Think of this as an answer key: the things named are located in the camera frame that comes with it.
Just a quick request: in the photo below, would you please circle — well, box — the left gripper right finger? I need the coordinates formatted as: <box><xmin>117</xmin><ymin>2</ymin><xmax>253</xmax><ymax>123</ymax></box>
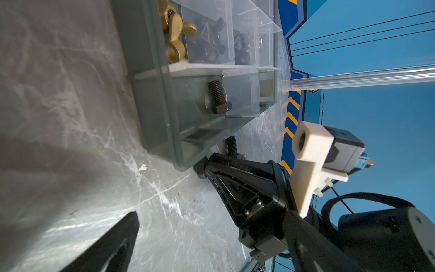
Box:
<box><xmin>283</xmin><ymin>210</ymin><xmax>364</xmax><ymax>272</ymax></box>

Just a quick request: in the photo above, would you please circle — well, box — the silver hex bolt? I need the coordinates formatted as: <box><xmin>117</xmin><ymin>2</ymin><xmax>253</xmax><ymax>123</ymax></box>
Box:
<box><xmin>226</xmin><ymin>136</ymin><xmax>247</xmax><ymax>160</ymax></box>

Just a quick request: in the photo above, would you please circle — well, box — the black wing nut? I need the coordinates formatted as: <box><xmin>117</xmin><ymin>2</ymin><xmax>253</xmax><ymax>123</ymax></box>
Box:
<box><xmin>186</xmin><ymin>17</ymin><xmax>233</xmax><ymax>64</ymax></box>
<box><xmin>234</xmin><ymin>32</ymin><xmax>252</xmax><ymax>65</ymax></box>

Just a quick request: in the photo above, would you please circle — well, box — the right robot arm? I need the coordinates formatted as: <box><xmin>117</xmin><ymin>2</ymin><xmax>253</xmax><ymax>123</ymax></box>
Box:
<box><xmin>194</xmin><ymin>153</ymin><xmax>435</xmax><ymax>272</ymax></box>

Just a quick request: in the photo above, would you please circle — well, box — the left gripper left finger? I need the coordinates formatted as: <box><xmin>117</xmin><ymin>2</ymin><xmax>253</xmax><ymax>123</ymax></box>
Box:
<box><xmin>62</xmin><ymin>211</ymin><xmax>139</xmax><ymax>272</ymax></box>

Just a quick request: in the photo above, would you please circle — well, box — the black bolt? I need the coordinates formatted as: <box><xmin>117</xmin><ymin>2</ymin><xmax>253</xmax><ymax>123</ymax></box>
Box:
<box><xmin>208</xmin><ymin>79</ymin><xmax>232</xmax><ymax>114</ymax></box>
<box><xmin>193</xmin><ymin>156</ymin><xmax>209</xmax><ymax>180</ymax></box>

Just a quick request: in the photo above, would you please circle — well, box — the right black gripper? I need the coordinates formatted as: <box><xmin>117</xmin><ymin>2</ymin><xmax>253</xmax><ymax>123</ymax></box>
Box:
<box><xmin>203</xmin><ymin>152</ymin><xmax>327</xmax><ymax>264</ymax></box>

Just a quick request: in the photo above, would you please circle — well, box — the grey plastic organizer box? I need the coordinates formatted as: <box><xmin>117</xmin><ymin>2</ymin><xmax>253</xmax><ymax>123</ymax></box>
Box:
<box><xmin>111</xmin><ymin>1</ymin><xmax>282</xmax><ymax>171</ymax></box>

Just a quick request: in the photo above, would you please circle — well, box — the right aluminium corner post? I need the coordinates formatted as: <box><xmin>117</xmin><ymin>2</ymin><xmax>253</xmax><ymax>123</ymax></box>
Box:
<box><xmin>280</xmin><ymin>65</ymin><xmax>435</xmax><ymax>91</ymax></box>

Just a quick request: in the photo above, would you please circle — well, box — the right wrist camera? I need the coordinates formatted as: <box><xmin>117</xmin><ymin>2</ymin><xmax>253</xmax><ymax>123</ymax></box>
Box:
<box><xmin>289</xmin><ymin>121</ymin><xmax>373</xmax><ymax>218</ymax></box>

